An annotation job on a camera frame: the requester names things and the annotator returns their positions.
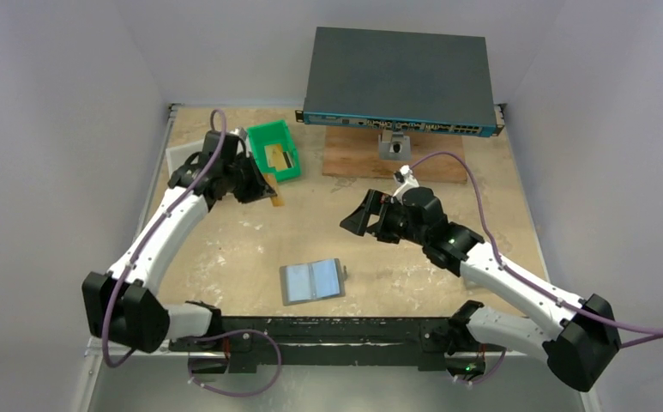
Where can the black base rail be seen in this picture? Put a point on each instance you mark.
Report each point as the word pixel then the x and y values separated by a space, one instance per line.
pixel 427 343

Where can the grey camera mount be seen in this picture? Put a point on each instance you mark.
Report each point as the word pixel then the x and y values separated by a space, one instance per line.
pixel 394 145

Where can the green bin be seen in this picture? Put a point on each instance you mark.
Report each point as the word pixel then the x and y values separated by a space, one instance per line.
pixel 276 132

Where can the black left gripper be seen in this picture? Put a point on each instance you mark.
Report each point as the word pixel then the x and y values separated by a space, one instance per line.
pixel 259 188

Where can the grey leather card holder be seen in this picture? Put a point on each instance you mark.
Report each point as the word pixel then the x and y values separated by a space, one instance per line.
pixel 320 280

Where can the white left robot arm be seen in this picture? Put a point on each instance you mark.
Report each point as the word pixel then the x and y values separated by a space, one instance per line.
pixel 121 304

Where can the brown wooden board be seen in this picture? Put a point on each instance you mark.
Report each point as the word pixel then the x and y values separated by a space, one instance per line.
pixel 365 153

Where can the grey network switch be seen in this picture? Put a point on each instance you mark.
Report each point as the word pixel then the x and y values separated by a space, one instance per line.
pixel 391 80

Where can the gold card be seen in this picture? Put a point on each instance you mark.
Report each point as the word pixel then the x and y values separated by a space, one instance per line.
pixel 283 161
pixel 269 150
pixel 277 201

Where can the white left bin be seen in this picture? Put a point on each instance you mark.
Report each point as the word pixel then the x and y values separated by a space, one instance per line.
pixel 177 155

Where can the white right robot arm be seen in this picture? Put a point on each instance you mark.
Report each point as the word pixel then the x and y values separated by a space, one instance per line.
pixel 573 336

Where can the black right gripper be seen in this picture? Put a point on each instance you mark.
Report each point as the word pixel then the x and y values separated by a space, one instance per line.
pixel 377 215

